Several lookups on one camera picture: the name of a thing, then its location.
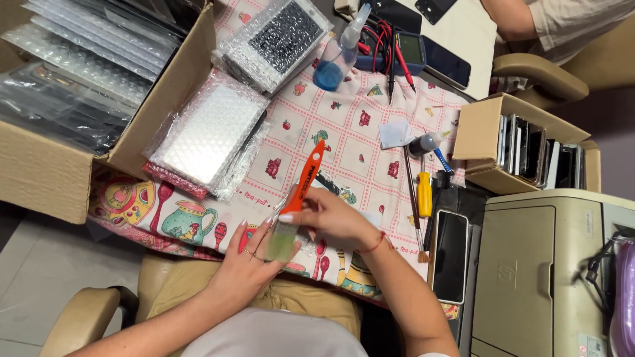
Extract person's white shirt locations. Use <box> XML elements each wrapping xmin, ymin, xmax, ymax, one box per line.
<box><xmin>180</xmin><ymin>307</ymin><xmax>370</xmax><ymax>357</ymax></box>

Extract clear spray bottle blue liquid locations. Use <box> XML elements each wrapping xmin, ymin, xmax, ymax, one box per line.
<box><xmin>313</xmin><ymin>2</ymin><xmax>373</xmax><ymax>92</ymax></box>

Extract stack of bubble wrapped panels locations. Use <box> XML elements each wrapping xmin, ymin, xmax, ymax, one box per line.
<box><xmin>0</xmin><ymin>0</ymin><xmax>204</xmax><ymax>154</ymax></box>

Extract person's mustard trousers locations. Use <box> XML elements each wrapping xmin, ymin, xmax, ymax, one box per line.
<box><xmin>148</xmin><ymin>259</ymin><xmax>364</xmax><ymax>340</ymax></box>

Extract orange handled paint brush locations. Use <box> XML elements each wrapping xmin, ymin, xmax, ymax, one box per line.
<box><xmin>264</xmin><ymin>140</ymin><xmax>326</xmax><ymax>262</ymax></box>

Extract white paper piece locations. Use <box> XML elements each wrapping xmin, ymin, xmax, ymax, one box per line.
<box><xmin>378</xmin><ymin>119</ymin><xmax>413</xmax><ymax>150</ymax></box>

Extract tan leather office chair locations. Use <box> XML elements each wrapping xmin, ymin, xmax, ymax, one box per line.
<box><xmin>39</xmin><ymin>254</ymin><xmax>179</xmax><ymax>357</ymax></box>

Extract person's left hand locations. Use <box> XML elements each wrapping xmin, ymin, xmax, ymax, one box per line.
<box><xmin>206</xmin><ymin>214</ymin><xmax>302</xmax><ymax>313</ymax></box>

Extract tan leather armchair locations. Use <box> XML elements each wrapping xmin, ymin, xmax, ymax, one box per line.
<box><xmin>490</xmin><ymin>15</ymin><xmax>635</xmax><ymax>104</ymax></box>

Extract black smartphone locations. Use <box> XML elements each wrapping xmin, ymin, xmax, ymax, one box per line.
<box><xmin>423</xmin><ymin>36</ymin><xmax>472</xmax><ymax>91</ymax></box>
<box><xmin>414</xmin><ymin>0</ymin><xmax>458</xmax><ymax>26</ymax></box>
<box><xmin>368</xmin><ymin>0</ymin><xmax>423</xmax><ymax>34</ymax></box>

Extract small dark dropper bottle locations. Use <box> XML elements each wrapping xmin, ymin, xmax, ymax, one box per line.
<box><xmin>407</xmin><ymin>130</ymin><xmax>453</xmax><ymax>159</ymax></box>

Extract large brown cardboard box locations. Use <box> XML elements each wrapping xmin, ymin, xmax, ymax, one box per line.
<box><xmin>0</xmin><ymin>0</ymin><xmax>217</xmax><ymax>225</ymax></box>

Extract purple plastic bag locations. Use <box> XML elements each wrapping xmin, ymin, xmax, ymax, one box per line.
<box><xmin>608</xmin><ymin>238</ymin><xmax>635</xmax><ymax>357</ymax></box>

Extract patterned pink checked tablecloth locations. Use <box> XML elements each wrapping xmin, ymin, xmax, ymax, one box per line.
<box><xmin>87</xmin><ymin>0</ymin><xmax>471</xmax><ymax>318</ymax></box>

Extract blue handled tool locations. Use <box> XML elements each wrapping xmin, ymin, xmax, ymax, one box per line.
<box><xmin>434</xmin><ymin>148</ymin><xmax>453</xmax><ymax>173</ymax></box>

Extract small brown cardboard box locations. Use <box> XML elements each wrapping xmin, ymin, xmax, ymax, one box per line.
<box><xmin>452</xmin><ymin>93</ymin><xmax>602</xmax><ymax>196</ymax></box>

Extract person's right hand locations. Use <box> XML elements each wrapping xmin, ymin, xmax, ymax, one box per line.
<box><xmin>278</xmin><ymin>185</ymin><xmax>383</xmax><ymax>255</ymax></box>

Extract red thread bracelet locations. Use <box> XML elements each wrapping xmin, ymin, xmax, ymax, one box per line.
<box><xmin>357</xmin><ymin>230</ymin><xmax>396</xmax><ymax>255</ymax></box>

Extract white framed smartphone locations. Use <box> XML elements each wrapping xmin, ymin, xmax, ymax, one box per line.
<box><xmin>429</xmin><ymin>209</ymin><xmax>470</xmax><ymax>305</ymax></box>

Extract black multimeter probe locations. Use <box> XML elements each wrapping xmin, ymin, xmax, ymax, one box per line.
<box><xmin>387</xmin><ymin>30</ymin><xmax>398</xmax><ymax>106</ymax></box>

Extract yellow handled screwdriver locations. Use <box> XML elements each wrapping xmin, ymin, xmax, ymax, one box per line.
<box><xmin>416</xmin><ymin>171</ymin><xmax>434</xmax><ymax>218</ymax></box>

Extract red bubble wrap packet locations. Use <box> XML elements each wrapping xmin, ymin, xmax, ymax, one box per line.
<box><xmin>143</xmin><ymin>161</ymin><xmax>210</xmax><ymax>200</ymax></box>

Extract blue digital multimeter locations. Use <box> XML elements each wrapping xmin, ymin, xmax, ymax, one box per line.
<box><xmin>354</xmin><ymin>30</ymin><xmax>427</xmax><ymax>76</ymax></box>

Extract beige laser printer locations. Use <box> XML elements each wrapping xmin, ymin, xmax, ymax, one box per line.
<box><xmin>457</xmin><ymin>188</ymin><xmax>635</xmax><ymax>357</ymax></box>

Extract black cable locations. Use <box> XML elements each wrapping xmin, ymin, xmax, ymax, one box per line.
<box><xmin>584</xmin><ymin>232</ymin><xmax>618</xmax><ymax>335</ymax></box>

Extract row of phone screens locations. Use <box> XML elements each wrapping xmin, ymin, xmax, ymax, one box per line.
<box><xmin>497</xmin><ymin>113</ymin><xmax>587</xmax><ymax>190</ymax></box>

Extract black tweezers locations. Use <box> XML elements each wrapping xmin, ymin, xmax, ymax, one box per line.
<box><xmin>315</xmin><ymin>171</ymin><xmax>344</xmax><ymax>197</ymax></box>

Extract bubble wrapped dark panel packet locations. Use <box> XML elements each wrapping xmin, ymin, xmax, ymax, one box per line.
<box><xmin>212</xmin><ymin>0</ymin><xmax>334</xmax><ymax>96</ymax></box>

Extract red multimeter probe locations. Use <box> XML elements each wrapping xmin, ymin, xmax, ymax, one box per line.
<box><xmin>357</xmin><ymin>20</ymin><xmax>417</xmax><ymax>93</ymax></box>

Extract bubble wrapped white panel packet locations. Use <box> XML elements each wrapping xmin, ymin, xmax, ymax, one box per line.
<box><xmin>143</xmin><ymin>71</ymin><xmax>273</xmax><ymax>201</ymax></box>

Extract thin brown artist brush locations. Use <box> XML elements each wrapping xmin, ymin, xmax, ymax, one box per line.
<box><xmin>402</xmin><ymin>146</ymin><xmax>431</xmax><ymax>264</ymax></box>

